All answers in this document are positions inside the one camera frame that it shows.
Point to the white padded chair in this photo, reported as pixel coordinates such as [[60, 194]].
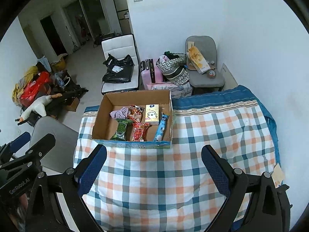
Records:
[[118, 44]]

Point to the blue white tube packet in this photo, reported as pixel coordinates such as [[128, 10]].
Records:
[[162, 127]]

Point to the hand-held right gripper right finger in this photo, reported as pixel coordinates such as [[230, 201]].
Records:
[[216, 169]]

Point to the yellow box on chair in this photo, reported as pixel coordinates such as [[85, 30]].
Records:
[[198, 59]]

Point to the red plastic bag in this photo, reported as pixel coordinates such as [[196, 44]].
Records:
[[33, 87]]

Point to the yellow cloth bundle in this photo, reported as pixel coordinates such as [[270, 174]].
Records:
[[20, 88]]

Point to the black white patterned tote bag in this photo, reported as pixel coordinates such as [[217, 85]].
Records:
[[173, 73]]

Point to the grey plastic chair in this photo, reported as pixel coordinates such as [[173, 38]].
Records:
[[55, 142]]

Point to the small brown cardboard box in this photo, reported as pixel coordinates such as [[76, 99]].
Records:
[[73, 104]]

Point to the purple cloth scrunchie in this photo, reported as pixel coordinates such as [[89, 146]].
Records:
[[119, 112]]

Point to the panda print snack packet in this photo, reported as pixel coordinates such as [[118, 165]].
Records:
[[137, 113]]

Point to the red snack packet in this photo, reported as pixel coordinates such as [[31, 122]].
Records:
[[138, 133]]

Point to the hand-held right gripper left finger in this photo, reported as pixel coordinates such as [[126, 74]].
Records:
[[93, 169]]

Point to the brown tape roll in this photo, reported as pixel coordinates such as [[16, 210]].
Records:
[[211, 73]]

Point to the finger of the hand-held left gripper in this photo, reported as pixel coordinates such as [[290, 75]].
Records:
[[20, 143], [41, 147]]

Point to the white board against wall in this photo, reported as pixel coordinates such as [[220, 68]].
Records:
[[229, 77]]

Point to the pink suitcase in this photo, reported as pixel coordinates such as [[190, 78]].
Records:
[[154, 73]]

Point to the yellow open carton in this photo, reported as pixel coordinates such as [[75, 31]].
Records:
[[59, 62]]

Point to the checked blanket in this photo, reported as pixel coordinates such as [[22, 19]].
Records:
[[169, 174]]

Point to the black plastic bag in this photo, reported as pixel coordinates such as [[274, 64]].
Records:
[[118, 71]]

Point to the grey padded chair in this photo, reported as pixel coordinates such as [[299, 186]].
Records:
[[207, 46]]

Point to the green snack packet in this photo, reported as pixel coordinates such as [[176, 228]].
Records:
[[120, 130]]

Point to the beige paper tag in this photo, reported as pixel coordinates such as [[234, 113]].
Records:
[[278, 175]]

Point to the yellow tissue pack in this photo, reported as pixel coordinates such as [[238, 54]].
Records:
[[152, 114]]

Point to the white goose plush toy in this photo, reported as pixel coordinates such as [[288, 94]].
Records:
[[39, 106]]

